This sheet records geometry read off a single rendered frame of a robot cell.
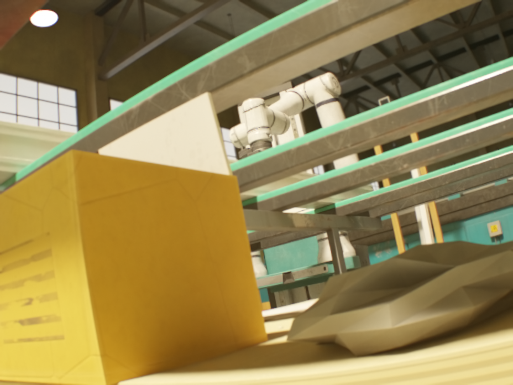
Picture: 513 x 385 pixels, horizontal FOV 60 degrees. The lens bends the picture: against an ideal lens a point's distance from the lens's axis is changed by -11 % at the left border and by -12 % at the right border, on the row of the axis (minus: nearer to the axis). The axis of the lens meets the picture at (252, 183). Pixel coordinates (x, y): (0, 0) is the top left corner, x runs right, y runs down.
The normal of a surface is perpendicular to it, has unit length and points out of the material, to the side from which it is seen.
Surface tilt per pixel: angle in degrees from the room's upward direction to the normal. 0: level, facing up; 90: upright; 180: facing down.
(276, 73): 180
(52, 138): 90
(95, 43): 90
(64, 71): 90
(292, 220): 90
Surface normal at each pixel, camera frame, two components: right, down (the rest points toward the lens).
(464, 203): -0.58, -0.08
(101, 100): 0.80, -0.28
